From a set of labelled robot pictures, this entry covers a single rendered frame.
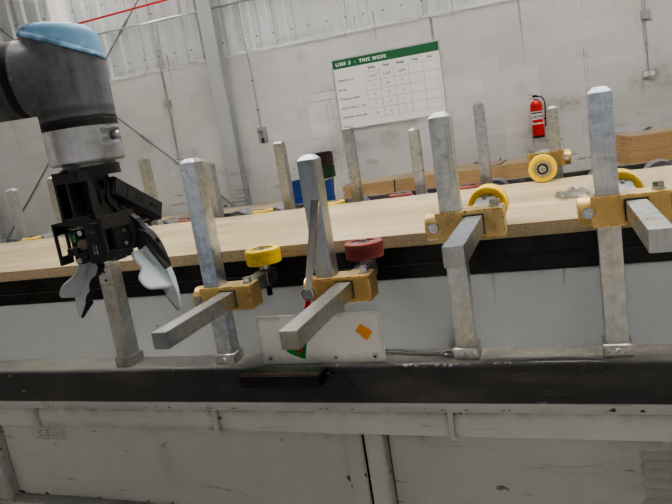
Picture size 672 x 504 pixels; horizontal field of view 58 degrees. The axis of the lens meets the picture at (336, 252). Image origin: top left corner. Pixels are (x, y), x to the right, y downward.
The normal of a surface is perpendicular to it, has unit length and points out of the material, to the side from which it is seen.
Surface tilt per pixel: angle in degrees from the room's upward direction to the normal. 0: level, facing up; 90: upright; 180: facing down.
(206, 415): 90
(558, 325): 90
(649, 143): 90
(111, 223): 90
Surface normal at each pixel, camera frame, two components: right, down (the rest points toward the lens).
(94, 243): -0.25, 0.22
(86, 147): 0.40, 0.11
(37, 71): 0.06, 0.22
